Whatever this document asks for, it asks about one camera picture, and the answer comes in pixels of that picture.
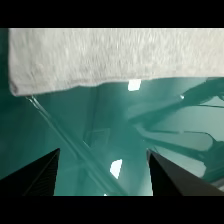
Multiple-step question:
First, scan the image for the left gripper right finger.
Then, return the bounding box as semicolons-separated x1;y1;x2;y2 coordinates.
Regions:
146;148;224;197

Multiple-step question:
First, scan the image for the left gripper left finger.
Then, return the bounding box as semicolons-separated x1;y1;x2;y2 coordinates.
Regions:
0;147;61;197

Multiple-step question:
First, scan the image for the grey T-shirt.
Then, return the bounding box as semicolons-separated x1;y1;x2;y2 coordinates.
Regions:
7;28;224;98

